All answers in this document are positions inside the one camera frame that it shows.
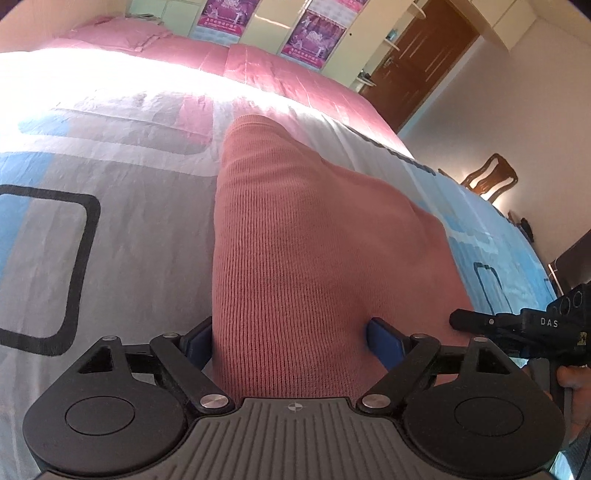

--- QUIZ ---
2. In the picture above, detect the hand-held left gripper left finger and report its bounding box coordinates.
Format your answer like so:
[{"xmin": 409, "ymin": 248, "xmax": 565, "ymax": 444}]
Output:
[{"xmin": 76, "ymin": 316, "xmax": 237, "ymax": 416}]

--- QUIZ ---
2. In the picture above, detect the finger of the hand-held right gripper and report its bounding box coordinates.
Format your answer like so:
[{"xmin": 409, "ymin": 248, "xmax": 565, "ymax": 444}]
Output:
[{"xmin": 449, "ymin": 307, "xmax": 523, "ymax": 344}]

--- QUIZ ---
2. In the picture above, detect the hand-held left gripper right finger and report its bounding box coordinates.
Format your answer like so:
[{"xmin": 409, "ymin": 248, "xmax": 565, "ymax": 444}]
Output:
[{"xmin": 355, "ymin": 316, "xmax": 509, "ymax": 414}]

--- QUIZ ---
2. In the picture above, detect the pink knit sweater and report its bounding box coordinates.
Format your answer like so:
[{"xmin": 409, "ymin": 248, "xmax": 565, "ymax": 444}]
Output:
[{"xmin": 211, "ymin": 113, "xmax": 476, "ymax": 398}]

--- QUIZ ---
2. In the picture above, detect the person's right hand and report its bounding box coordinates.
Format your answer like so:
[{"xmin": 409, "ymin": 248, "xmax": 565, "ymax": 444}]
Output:
[{"xmin": 555, "ymin": 364, "xmax": 591, "ymax": 441}]

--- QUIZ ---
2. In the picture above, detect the dark cabinet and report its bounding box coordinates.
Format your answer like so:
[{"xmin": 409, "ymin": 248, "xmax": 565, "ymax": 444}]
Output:
[{"xmin": 547, "ymin": 233, "xmax": 591, "ymax": 297}]

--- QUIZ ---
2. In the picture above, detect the brown wooden chair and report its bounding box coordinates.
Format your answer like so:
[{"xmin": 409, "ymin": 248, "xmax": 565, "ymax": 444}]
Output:
[{"xmin": 461, "ymin": 153, "xmax": 520, "ymax": 205}]

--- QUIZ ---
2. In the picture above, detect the blue patterned bed sheet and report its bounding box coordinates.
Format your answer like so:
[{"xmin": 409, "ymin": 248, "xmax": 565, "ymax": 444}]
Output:
[{"xmin": 0, "ymin": 46, "xmax": 566, "ymax": 480}]

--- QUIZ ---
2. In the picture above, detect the brown wooden door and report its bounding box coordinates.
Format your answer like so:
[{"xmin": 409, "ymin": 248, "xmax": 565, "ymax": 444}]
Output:
[{"xmin": 359, "ymin": 0, "xmax": 482, "ymax": 136}]

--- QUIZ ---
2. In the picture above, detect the pink quilt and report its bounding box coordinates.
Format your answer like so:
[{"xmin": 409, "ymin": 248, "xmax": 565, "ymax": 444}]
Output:
[{"xmin": 44, "ymin": 16, "xmax": 414, "ymax": 155}]

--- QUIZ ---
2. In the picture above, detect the cream overhead cabinet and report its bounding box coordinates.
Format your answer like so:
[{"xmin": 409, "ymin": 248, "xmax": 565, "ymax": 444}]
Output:
[{"xmin": 442, "ymin": 0, "xmax": 542, "ymax": 52}]

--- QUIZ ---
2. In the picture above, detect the pink pillow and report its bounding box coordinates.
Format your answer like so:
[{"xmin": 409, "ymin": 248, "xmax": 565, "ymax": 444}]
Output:
[{"xmin": 68, "ymin": 18, "xmax": 172, "ymax": 52}]

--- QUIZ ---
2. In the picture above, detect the purple wall poster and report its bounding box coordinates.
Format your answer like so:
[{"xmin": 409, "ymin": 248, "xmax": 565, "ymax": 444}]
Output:
[
  {"xmin": 308, "ymin": 0, "xmax": 371, "ymax": 14},
  {"xmin": 280, "ymin": 9, "xmax": 348, "ymax": 70},
  {"xmin": 197, "ymin": 0, "xmax": 260, "ymax": 43}
]

